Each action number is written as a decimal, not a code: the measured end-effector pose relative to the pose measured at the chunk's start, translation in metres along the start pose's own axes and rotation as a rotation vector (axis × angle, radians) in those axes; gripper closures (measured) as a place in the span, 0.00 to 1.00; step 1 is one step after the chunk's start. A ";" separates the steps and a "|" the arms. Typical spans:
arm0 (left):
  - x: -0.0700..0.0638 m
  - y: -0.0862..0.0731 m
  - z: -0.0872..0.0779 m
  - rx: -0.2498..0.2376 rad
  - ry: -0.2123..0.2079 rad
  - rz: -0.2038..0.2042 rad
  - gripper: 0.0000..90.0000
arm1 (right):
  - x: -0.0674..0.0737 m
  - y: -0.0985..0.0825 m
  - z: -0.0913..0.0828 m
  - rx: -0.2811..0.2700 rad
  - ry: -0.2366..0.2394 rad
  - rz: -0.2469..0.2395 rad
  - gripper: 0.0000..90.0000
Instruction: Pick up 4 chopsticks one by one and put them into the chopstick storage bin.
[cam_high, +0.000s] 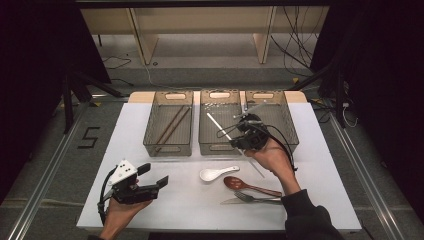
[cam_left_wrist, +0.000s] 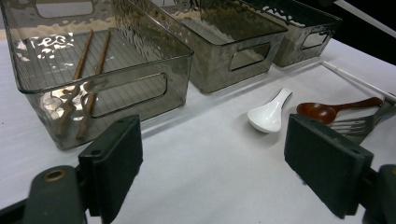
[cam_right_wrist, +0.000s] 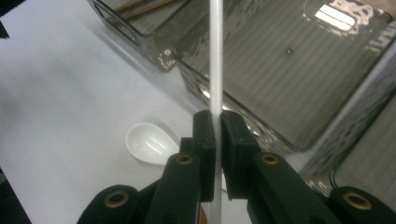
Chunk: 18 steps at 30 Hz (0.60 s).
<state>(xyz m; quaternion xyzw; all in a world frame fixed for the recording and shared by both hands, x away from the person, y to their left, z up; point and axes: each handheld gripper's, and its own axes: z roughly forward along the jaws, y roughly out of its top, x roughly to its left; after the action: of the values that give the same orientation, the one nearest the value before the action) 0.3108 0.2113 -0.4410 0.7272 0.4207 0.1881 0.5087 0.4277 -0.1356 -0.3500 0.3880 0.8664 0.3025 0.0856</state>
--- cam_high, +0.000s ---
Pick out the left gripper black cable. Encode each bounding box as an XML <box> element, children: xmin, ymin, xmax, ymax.
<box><xmin>97</xmin><ymin>167</ymin><xmax>118</xmax><ymax>226</ymax></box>

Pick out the bundle of black cables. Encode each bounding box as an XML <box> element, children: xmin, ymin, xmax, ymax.
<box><xmin>269</xmin><ymin>6</ymin><xmax>322</xmax><ymax>78</ymax></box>

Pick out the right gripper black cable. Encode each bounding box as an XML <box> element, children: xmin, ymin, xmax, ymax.
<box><xmin>216</xmin><ymin>121</ymin><xmax>298</xmax><ymax>173</ymax></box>

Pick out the black floor cable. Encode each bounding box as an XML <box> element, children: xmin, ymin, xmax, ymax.
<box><xmin>99</xmin><ymin>54</ymin><xmax>133</xmax><ymax>71</ymax></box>

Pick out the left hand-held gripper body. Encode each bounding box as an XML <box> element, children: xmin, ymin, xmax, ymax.
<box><xmin>107</xmin><ymin>159</ymin><xmax>161</xmax><ymax>205</ymax></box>

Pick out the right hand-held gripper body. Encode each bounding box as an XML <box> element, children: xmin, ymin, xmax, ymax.
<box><xmin>232</xmin><ymin>101</ymin><xmax>270</xmax><ymax>152</ymax></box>

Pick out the light wooden desk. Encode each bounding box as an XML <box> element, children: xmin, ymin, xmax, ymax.
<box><xmin>79</xmin><ymin>6</ymin><xmax>330</xmax><ymax>66</ymax></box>

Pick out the aluminium floor rail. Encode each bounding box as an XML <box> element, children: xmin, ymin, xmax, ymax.
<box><xmin>328</xmin><ymin>113</ymin><xmax>406</xmax><ymax>240</ymax></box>
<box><xmin>6</xmin><ymin>102</ymin><xmax>92</xmax><ymax>240</ymax></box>

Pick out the metal fork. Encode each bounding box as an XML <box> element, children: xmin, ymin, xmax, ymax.
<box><xmin>233</xmin><ymin>190</ymin><xmax>283</xmax><ymax>204</ymax></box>

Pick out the dark curtain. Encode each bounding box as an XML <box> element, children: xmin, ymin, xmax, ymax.
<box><xmin>309</xmin><ymin>0</ymin><xmax>424</xmax><ymax>221</ymax></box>
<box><xmin>0</xmin><ymin>0</ymin><xmax>112</xmax><ymax>205</ymax></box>

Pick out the black metal stand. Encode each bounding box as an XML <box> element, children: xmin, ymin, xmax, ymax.
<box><xmin>288</xmin><ymin>59</ymin><xmax>348</xmax><ymax>129</ymax></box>
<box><xmin>61</xmin><ymin>70</ymin><xmax>125</xmax><ymax>134</ymax></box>

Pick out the white ceramic spoon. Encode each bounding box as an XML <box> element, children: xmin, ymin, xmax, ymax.
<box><xmin>199</xmin><ymin>165</ymin><xmax>241</xmax><ymax>183</ymax></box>

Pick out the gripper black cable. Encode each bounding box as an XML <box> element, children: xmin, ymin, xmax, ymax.
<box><xmin>216</xmin><ymin>121</ymin><xmax>298</xmax><ymax>173</ymax></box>
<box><xmin>97</xmin><ymin>167</ymin><xmax>118</xmax><ymax>226</ymax></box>

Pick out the white chopstick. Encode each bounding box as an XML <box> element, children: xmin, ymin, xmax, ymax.
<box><xmin>206</xmin><ymin>113</ymin><xmax>266</xmax><ymax>179</ymax></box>
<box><xmin>205</xmin><ymin>112</ymin><xmax>266</xmax><ymax>178</ymax></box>

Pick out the person's left hand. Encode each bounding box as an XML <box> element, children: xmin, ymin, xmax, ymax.
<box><xmin>103</xmin><ymin>179</ymin><xmax>154</xmax><ymax>236</ymax></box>

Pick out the white table cover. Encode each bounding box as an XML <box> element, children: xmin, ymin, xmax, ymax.
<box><xmin>76</xmin><ymin>101</ymin><xmax>363</xmax><ymax>232</ymax></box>

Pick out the grey transparent plastic bin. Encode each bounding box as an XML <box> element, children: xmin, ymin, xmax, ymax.
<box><xmin>198</xmin><ymin>89</ymin><xmax>247</xmax><ymax>156</ymax></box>
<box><xmin>143</xmin><ymin>90</ymin><xmax>195</xmax><ymax>158</ymax></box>
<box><xmin>244</xmin><ymin>89</ymin><xmax>300</xmax><ymax>157</ymax></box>

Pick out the white floor cable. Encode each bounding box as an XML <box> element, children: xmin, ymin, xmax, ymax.
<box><xmin>143</xmin><ymin>63</ymin><xmax>201</xmax><ymax>92</ymax></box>

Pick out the person's right hand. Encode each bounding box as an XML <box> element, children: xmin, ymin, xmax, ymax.
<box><xmin>244</xmin><ymin>137</ymin><xmax>299</xmax><ymax>196</ymax></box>

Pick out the white plug with cable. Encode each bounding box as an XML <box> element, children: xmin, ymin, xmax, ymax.
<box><xmin>342</xmin><ymin>101</ymin><xmax>359</xmax><ymax>129</ymax></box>

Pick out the short aluminium rail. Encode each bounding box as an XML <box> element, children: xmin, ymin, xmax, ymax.
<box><xmin>91</xmin><ymin>94</ymin><xmax>130</xmax><ymax>103</ymax></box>

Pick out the red-brown wooden spoon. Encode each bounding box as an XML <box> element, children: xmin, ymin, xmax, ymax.
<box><xmin>223</xmin><ymin>176</ymin><xmax>284</xmax><ymax>198</ymax></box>

